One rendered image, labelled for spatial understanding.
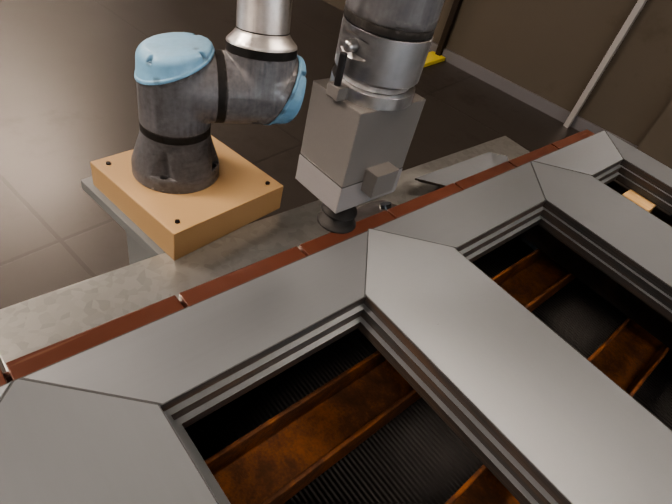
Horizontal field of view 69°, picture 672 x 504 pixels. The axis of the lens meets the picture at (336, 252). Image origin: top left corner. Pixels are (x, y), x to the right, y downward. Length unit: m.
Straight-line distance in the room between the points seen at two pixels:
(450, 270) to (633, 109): 3.07
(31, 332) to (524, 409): 0.63
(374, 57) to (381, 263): 0.32
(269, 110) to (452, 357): 0.50
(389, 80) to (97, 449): 0.39
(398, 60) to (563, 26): 3.33
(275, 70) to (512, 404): 0.59
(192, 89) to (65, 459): 0.54
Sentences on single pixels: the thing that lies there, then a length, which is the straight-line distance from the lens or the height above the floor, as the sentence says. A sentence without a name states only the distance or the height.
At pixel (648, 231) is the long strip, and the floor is 0.86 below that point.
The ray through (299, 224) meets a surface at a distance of 0.94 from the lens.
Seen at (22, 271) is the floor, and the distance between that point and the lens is 1.83.
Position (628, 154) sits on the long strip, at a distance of 1.27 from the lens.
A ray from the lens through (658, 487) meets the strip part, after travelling 0.64.
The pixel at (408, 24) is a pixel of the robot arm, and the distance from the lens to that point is 0.40.
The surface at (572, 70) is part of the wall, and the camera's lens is 3.73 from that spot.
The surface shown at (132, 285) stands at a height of 0.68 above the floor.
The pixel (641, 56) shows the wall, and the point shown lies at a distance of 3.63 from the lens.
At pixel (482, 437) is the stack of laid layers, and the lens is 0.57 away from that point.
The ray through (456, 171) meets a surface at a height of 0.72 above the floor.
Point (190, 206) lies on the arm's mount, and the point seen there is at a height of 0.74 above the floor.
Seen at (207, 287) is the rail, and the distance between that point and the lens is 0.61.
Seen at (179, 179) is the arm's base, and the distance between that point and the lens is 0.87.
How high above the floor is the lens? 1.29
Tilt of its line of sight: 42 degrees down
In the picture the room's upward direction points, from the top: 17 degrees clockwise
